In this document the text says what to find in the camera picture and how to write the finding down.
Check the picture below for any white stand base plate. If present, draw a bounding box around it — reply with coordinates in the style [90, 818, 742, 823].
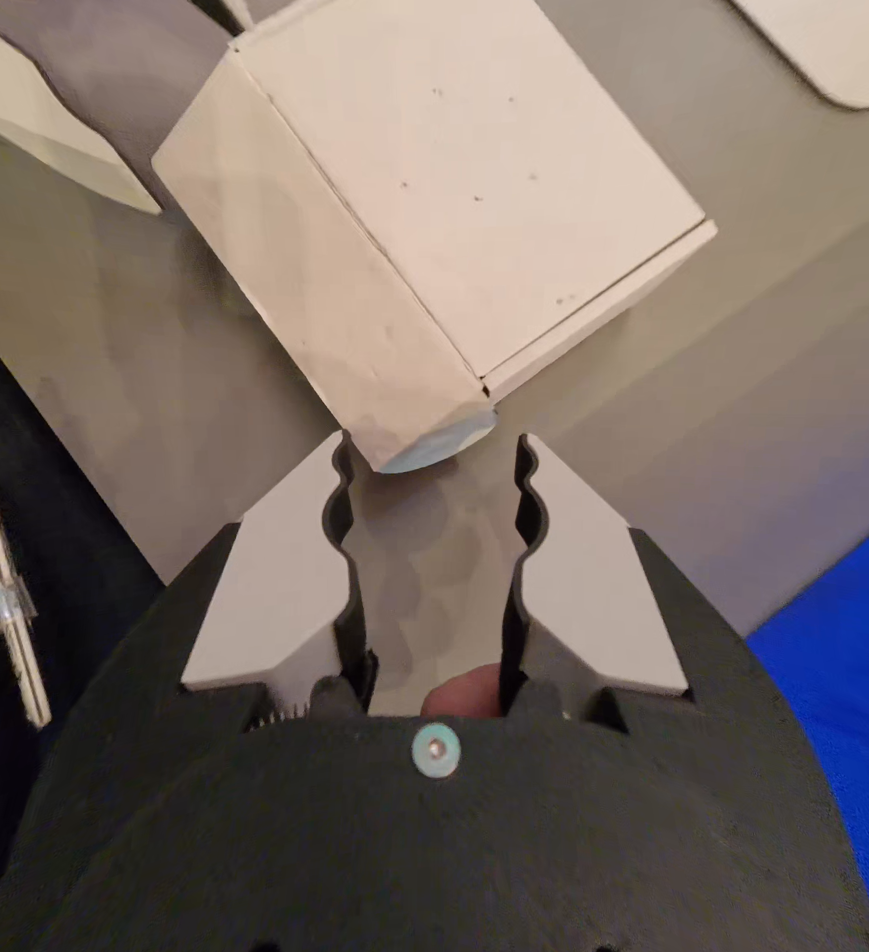
[730, 0, 869, 112]

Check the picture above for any silver metal clasp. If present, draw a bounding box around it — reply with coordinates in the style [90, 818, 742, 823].
[0, 489, 55, 730]

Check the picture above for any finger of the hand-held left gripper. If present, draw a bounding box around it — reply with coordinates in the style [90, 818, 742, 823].
[191, 0, 258, 36]
[0, 6, 165, 217]

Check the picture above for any white cardboard box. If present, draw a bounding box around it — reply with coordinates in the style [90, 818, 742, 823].
[151, 0, 718, 476]

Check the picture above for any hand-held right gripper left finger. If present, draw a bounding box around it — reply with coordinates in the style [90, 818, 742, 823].
[180, 430, 377, 716]

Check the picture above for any person's right hand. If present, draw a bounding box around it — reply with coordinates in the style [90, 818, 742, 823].
[419, 662, 504, 719]

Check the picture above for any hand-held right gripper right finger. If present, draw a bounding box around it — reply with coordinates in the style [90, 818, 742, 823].
[498, 433, 691, 720]

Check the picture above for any blue plastic bin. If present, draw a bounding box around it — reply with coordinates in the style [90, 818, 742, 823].
[745, 504, 869, 940]

